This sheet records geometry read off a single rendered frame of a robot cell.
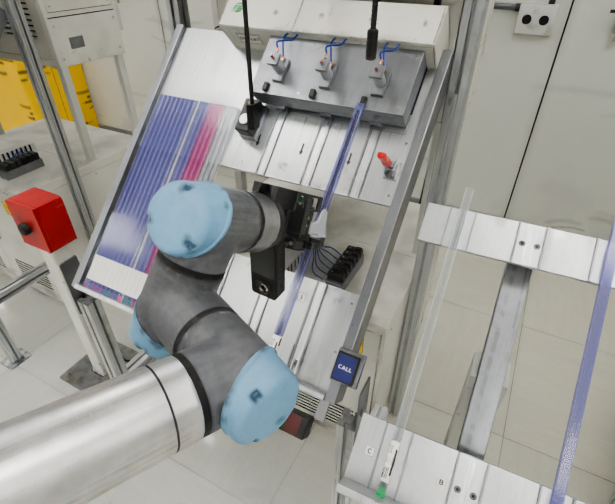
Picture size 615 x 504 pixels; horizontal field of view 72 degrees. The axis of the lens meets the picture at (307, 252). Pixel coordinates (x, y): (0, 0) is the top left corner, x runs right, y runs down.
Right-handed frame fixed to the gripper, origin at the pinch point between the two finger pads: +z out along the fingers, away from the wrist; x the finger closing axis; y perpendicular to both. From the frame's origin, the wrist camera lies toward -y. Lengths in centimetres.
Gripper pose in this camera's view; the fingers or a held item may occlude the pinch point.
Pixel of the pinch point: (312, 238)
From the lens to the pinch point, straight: 72.7
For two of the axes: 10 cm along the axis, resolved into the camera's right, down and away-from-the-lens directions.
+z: 4.0, -0.3, 9.2
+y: 2.4, -9.6, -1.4
